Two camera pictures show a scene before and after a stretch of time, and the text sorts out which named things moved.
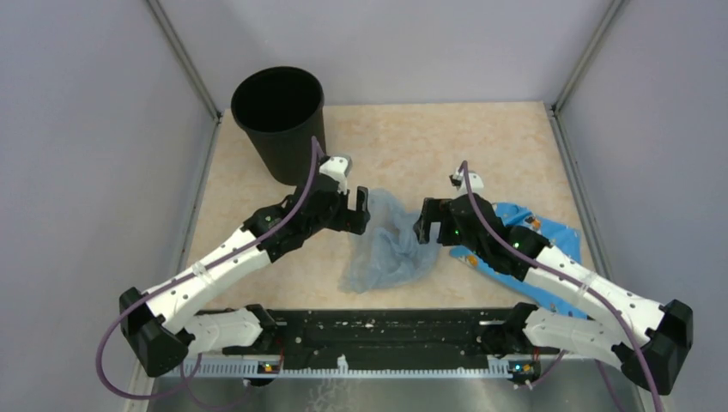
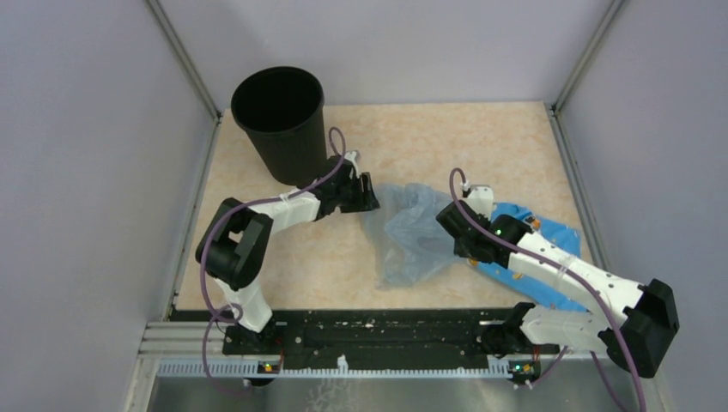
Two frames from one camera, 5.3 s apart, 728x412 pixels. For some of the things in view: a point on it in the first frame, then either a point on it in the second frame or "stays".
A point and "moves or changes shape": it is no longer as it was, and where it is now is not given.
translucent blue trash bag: x=390 y=253 moves or changes shape
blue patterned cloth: x=567 y=239 stays
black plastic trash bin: x=282 y=109 stays
